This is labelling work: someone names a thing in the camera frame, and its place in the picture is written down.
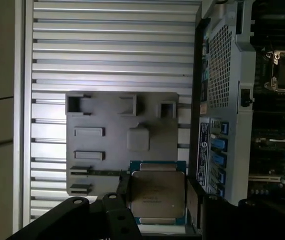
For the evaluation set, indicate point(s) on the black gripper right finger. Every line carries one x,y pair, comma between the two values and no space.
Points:
220,220

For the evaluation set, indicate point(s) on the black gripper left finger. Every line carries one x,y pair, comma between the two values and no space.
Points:
112,217

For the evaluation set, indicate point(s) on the silver CPU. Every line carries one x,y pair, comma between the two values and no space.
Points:
157,190

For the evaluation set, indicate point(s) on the green RAM stick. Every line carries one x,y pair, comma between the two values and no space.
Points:
102,172

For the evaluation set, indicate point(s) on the green motherboard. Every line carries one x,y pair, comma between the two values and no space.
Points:
275,155

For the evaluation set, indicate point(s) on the open black PC case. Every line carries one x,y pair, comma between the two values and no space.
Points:
222,62

